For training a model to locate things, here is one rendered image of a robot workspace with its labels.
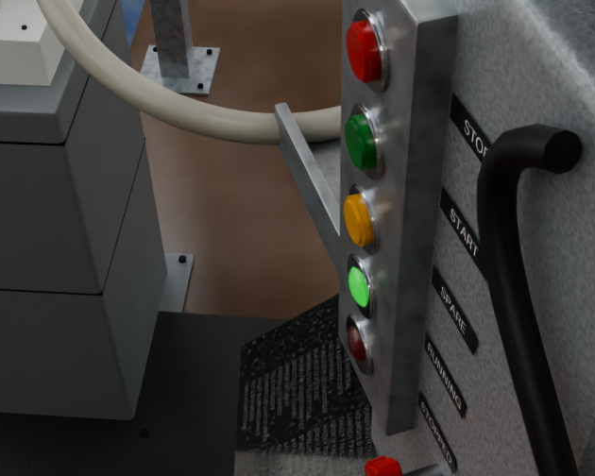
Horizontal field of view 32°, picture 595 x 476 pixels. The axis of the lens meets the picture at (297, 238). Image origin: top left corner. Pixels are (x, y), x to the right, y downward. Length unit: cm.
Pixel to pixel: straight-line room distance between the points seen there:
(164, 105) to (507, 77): 63
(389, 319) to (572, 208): 19
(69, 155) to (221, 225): 90
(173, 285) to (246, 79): 75
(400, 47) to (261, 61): 247
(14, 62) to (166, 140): 115
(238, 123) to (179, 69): 185
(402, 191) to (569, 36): 13
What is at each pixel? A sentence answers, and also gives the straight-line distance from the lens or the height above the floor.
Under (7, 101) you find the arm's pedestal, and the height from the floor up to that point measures 80.
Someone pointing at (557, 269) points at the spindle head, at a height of 147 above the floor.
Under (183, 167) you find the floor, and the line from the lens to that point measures 257.
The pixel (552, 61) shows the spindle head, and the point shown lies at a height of 153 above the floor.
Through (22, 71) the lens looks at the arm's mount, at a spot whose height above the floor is 83.
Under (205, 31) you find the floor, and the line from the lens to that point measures 300.
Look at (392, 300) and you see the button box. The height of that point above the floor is 135.
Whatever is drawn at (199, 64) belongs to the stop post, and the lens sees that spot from 286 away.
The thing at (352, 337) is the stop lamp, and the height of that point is 128.
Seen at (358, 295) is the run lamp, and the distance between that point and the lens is 54.
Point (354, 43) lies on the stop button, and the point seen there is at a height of 148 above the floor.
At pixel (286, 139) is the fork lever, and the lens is 94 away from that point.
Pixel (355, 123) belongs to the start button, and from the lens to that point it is 47.
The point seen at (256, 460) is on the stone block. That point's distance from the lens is 129.
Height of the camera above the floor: 174
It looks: 47 degrees down
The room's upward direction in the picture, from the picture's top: 2 degrees counter-clockwise
